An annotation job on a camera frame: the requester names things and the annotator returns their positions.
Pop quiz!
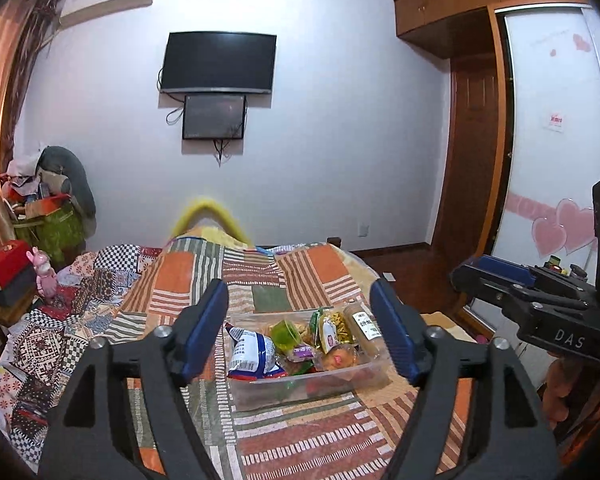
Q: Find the green bag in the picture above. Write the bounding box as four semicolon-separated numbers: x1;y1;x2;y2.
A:
15;205;86;266

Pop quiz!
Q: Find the brown wooden door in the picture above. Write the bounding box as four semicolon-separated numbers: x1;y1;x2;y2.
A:
430;52;503;261

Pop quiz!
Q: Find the red box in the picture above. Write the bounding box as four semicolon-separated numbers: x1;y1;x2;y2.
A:
0;240;33;288

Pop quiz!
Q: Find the small wall monitor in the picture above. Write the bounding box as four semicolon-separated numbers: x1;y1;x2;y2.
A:
182;93;247;141

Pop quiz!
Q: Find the orange bun packet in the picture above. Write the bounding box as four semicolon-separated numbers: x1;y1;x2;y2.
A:
321;347;362;372

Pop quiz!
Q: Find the orange snack packet green print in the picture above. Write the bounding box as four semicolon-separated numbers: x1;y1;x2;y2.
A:
311;309;357;356

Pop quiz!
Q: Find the white wardrobe sliding door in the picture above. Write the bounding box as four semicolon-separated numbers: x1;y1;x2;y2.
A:
490;5;600;311

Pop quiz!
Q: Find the green jelly cup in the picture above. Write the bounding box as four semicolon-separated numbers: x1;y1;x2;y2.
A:
272;321;306;356

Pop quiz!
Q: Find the blue white snack packet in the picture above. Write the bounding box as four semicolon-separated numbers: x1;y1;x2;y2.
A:
224;324;287;381

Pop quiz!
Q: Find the pink rabbit toy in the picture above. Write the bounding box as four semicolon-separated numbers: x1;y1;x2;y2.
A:
26;247;58;298

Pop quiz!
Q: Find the orange curtain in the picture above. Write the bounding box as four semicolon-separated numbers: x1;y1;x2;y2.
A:
0;0;56;261

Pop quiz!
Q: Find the wooden overhead cabinet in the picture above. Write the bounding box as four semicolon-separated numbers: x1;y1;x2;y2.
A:
394;0;588;58

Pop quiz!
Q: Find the person's right hand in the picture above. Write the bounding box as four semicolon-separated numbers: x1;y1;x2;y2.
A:
544;357;576;426

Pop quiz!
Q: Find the orange striped patchwork blanket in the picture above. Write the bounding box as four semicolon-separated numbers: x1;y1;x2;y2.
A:
95;236;481;480

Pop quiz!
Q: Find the clear plastic container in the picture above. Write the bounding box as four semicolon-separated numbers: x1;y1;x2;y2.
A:
227;302;392;411

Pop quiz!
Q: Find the large wall television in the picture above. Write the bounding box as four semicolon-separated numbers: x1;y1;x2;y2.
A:
160;31;277;96

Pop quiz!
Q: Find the pile of clothes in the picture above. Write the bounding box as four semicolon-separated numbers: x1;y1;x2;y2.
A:
0;155;46;202

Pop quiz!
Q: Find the beige bottle white label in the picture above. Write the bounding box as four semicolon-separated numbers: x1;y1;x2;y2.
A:
344;305;383;358

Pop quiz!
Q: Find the yellow pillow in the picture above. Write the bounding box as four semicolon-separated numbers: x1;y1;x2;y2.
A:
172;197;253;248

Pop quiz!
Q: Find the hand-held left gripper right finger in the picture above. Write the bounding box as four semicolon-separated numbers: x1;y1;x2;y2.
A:
370;277;561;480

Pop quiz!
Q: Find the orange cardboard box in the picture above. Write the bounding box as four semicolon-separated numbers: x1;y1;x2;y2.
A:
27;194;65;219

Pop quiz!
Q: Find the grey bundle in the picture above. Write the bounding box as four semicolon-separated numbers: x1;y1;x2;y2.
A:
36;146;97;238

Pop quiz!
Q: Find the checkered patchwork quilt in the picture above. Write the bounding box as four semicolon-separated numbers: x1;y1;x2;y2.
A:
0;242;163;466

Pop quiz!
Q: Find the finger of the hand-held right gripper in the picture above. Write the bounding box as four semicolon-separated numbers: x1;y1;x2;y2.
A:
472;254;532;284
449;259;537;312

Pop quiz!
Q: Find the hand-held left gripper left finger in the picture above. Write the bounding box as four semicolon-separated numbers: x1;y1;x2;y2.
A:
37;279;229;480

